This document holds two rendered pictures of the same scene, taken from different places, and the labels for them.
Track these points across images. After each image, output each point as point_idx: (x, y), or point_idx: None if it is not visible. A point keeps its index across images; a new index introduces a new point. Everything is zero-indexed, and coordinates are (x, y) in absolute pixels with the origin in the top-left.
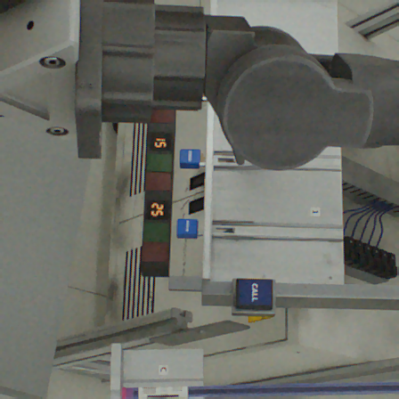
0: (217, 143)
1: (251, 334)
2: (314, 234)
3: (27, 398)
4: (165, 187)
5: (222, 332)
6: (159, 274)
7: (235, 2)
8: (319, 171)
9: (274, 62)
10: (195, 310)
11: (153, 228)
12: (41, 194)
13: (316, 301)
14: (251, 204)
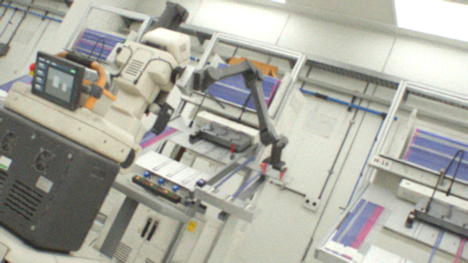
0: None
1: (196, 233)
2: (196, 174)
3: (187, 220)
4: (162, 188)
5: None
6: (179, 200)
7: None
8: (184, 168)
9: (209, 67)
10: (176, 250)
11: (169, 193)
12: (146, 195)
13: (209, 181)
14: (180, 179)
